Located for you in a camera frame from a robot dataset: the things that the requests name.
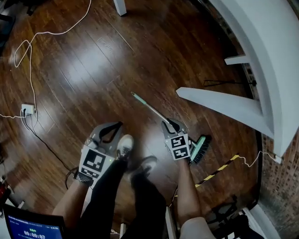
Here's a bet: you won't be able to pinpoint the black monitor with blue screen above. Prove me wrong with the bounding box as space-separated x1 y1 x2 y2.
1 204 67 239

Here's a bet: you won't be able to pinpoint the person's white shoe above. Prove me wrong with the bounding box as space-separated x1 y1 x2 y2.
115 134 135 162
137 155 158 174

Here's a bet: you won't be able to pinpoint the person's right leg black trousers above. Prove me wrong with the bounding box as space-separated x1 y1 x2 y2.
121 171 168 239

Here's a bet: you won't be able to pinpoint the person's left white shoe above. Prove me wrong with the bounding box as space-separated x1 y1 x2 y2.
115 134 135 162

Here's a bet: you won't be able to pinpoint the yellow black striped tape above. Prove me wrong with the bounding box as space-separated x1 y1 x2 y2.
173 153 240 198

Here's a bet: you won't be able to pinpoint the green broom with metal handle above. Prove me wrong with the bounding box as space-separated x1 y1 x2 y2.
130 91 213 165

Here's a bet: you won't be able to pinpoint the thin white cable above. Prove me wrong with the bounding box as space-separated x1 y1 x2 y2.
237 150 281 168

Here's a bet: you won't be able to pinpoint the black cable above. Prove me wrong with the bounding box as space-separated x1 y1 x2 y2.
22 108 79 190

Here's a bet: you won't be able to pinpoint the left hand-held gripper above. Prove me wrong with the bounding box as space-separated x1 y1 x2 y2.
74 121 124 189

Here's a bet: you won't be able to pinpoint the white power strip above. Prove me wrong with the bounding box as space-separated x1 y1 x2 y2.
21 104 37 117

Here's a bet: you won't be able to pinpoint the person's left leg black trousers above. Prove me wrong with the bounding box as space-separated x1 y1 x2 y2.
78 158 132 239

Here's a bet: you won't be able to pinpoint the white table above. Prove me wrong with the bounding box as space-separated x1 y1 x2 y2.
176 0 299 164

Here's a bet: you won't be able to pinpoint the person's right white shoe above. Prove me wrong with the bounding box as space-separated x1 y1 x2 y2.
137 155 158 174

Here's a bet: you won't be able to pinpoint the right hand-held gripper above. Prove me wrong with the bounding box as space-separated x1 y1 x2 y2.
161 118 191 162

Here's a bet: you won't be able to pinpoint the person's leg black trousers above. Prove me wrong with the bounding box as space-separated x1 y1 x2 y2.
121 171 168 239
78 158 132 239

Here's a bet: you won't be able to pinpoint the person's white sleeve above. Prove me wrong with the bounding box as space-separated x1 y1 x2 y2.
179 216 217 239

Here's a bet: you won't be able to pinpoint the long white cable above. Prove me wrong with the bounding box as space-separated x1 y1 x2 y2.
14 0 93 115

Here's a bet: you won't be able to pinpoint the white table leg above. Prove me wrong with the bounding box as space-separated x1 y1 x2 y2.
113 0 128 17

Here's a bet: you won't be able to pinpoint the black office chair base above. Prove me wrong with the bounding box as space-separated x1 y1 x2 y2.
205 195 254 239

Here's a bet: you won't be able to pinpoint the person's left forearm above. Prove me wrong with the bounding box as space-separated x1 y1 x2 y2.
52 178 94 230

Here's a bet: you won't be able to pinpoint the person's right forearm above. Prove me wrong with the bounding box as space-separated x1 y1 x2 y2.
176 158 203 225

